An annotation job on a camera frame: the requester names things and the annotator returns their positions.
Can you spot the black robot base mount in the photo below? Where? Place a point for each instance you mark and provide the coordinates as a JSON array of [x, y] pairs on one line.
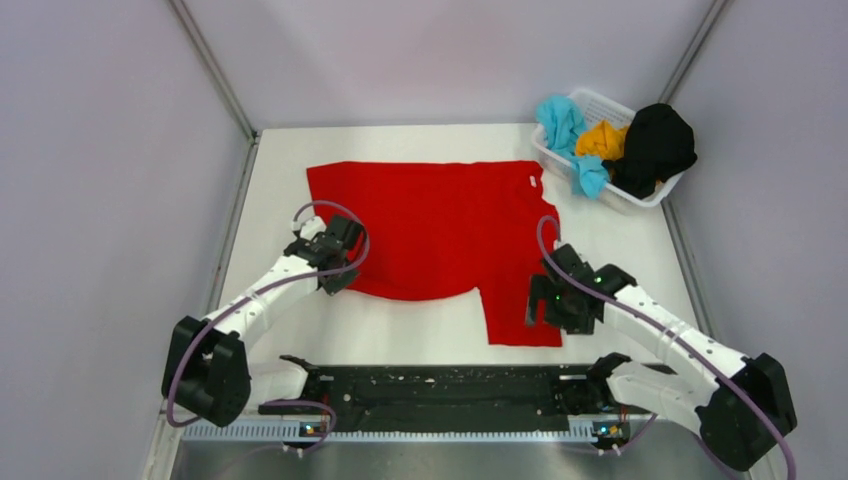
[[451, 398]]

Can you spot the black t shirt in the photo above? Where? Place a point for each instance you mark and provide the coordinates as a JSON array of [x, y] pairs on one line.
[[659, 144]]

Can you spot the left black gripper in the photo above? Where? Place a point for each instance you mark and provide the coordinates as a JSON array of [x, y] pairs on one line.
[[343, 281]]

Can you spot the red t shirt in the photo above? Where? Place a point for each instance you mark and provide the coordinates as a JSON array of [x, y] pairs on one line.
[[441, 230]]

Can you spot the aluminium frame rail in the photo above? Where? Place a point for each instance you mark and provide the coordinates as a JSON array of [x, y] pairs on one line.
[[655, 449]]

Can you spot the orange t shirt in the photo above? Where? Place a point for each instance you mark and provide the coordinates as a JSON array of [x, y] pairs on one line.
[[604, 141]]

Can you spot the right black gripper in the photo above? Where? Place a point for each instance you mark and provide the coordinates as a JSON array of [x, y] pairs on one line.
[[543, 288]]

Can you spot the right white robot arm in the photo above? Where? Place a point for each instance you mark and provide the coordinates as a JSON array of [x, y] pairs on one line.
[[738, 407]]

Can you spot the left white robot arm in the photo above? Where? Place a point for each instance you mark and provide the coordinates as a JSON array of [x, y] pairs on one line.
[[207, 371]]

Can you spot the white plastic laundry basket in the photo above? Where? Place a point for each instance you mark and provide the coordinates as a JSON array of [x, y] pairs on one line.
[[595, 108]]

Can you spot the white cable duct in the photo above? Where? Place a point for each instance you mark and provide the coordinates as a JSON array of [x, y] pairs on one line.
[[309, 430]]

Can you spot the teal t shirt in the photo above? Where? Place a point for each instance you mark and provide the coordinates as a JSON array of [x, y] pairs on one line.
[[563, 123]]

